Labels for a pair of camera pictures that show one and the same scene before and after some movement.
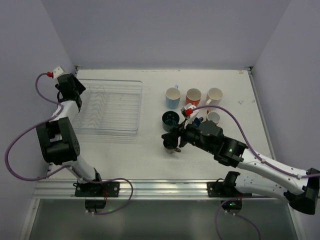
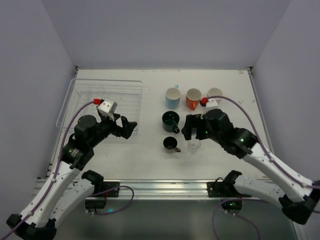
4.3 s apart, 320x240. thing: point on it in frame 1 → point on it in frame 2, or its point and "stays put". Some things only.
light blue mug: [173, 96] stays put
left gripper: [75, 93] → [117, 125]
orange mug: [193, 96] stays put
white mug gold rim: [214, 96] stays put
